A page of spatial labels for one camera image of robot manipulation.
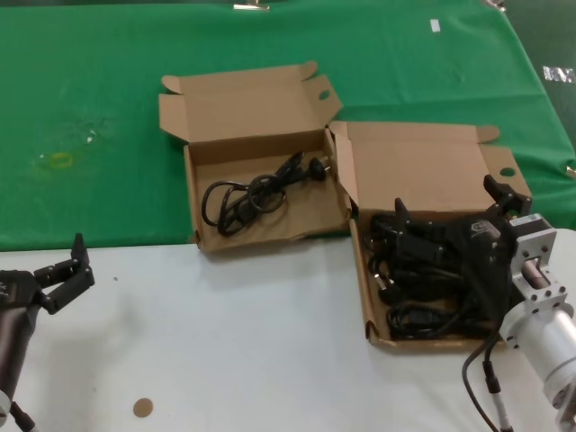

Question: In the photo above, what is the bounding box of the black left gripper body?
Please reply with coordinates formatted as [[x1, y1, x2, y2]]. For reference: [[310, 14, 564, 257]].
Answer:
[[0, 268, 44, 319]]

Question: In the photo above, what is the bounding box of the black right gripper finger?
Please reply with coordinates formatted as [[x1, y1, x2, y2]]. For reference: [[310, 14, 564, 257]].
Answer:
[[394, 196, 447, 272], [483, 175, 533, 222]]

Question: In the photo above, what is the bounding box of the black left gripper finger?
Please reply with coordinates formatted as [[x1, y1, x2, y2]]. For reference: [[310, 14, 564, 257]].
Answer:
[[33, 232, 96, 316]]

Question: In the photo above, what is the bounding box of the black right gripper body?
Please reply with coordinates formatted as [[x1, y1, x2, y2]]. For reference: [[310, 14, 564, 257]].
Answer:
[[443, 213, 518, 325]]

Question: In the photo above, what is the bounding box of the open cardboard box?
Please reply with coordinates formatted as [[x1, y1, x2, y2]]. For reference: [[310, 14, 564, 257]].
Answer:
[[157, 60, 353, 254], [329, 120, 548, 355]]

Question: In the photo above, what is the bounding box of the shiny silver floor piece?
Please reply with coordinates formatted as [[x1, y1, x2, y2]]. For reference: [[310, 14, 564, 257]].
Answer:
[[543, 66, 576, 84]]

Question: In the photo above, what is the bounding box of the green table cloth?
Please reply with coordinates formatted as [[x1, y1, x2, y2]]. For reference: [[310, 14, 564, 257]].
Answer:
[[0, 0, 576, 251]]

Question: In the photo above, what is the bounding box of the plain black arm cable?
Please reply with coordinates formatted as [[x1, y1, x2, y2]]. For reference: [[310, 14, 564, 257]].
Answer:
[[460, 339, 500, 432]]

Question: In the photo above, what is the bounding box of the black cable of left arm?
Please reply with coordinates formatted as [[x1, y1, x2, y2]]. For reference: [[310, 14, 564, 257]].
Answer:
[[8, 400, 37, 432]]

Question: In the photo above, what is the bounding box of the arm cable with silver connector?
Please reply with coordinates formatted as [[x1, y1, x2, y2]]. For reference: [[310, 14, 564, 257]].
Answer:
[[481, 357, 515, 432]]

